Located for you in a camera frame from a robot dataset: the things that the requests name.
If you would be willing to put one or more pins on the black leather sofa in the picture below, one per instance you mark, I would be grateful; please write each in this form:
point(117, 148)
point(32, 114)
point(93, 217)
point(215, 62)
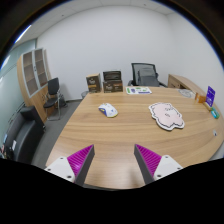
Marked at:
point(21, 133)

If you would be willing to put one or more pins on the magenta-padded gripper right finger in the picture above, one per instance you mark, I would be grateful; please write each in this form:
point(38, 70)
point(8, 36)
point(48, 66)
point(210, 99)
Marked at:
point(165, 165)

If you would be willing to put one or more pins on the tall brown cardboard box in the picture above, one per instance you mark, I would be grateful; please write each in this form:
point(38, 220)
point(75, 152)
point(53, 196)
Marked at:
point(93, 83)

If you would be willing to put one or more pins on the wooden side desk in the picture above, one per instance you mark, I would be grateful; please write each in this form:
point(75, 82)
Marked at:
point(181, 81)

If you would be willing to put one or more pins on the small teal box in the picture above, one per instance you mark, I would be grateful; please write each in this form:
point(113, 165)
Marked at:
point(215, 113)

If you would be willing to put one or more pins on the white sheet with round print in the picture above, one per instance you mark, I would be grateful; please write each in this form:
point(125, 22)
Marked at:
point(186, 93)

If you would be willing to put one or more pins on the purple sign card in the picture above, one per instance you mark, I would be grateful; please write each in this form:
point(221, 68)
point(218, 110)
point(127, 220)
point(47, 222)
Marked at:
point(210, 96)

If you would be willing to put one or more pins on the white blue yellow computer mouse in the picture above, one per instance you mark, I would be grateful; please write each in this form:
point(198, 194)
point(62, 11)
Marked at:
point(108, 110)

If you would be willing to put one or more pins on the wooden shelf unit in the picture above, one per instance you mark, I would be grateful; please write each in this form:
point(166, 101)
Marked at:
point(33, 76)

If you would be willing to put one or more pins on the black cardboard box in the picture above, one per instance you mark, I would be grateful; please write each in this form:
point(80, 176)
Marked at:
point(112, 75)

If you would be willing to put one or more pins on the small orange box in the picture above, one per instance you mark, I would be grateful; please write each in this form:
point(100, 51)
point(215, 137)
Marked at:
point(200, 98)

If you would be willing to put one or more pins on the grey bag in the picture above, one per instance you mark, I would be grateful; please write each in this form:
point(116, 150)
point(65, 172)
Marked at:
point(148, 77)

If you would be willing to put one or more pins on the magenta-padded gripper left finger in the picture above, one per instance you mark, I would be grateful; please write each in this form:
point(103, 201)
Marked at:
point(63, 166)

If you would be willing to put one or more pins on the black mesh office chair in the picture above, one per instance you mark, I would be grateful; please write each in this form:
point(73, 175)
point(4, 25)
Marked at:
point(136, 69)

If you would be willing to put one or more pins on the white sheet with coloured shapes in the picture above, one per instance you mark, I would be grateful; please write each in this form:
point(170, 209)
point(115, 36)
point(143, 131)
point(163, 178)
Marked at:
point(138, 90)

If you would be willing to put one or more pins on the black visitor chair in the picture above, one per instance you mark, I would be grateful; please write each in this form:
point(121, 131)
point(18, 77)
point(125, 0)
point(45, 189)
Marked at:
point(52, 87)

